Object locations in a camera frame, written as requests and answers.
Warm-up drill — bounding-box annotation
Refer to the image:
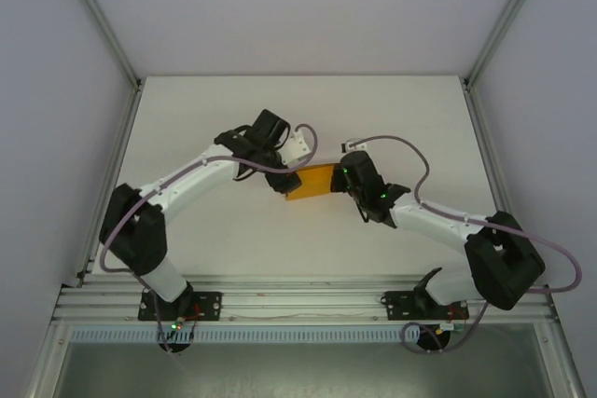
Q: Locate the yellow paper box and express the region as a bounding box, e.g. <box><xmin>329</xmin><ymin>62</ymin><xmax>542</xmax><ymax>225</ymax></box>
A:
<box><xmin>283</xmin><ymin>162</ymin><xmax>338</xmax><ymax>203</ymax></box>

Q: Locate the grey metal panel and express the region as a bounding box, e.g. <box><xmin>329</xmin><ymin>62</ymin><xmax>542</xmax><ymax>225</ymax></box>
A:
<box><xmin>49</xmin><ymin>340</ymin><xmax>563</xmax><ymax>398</ymax></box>

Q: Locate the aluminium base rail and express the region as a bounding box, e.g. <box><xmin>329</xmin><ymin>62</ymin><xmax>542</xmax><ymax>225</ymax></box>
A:
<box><xmin>53</xmin><ymin>274</ymin><xmax>559</xmax><ymax>324</ymax></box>

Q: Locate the aluminium side rail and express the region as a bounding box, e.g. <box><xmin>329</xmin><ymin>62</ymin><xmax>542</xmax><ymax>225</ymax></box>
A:
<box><xmin>461</xmin><ymin>78</ymin><xmax>559</xmax><ymax>324</ymax></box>
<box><xmin>74</xmin><ymin>78</ymin><xmax>145</xmax><ymax>288</ymax></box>

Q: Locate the slotted cable duct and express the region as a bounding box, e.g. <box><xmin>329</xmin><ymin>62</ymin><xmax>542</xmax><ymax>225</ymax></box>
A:
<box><xmin>68</xmin><ymin>327</ymin><xmax>472</xmax><ymax>344</ymax></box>

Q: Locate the aluminium frame post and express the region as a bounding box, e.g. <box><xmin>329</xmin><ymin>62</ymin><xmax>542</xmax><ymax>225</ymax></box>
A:
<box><xmin>55</xmin><ymin>0</ymin><xmax>144</xmax><ymax>91</ymax></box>
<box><xmin>461</xmin><ymin>0</ymin><xmax>556</xmax><ymax>91</ymax></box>

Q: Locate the aluminium frame bar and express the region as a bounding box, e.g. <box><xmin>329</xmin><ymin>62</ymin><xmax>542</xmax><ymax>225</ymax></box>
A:
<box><xmin>534</xmin><ymin>323</ymin><xmax>590</xmax><ymax>398</ymax></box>
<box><xmin>25</xmin><ymin>323</ymin><xmax>71</xmax><ymax>398</ymax></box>

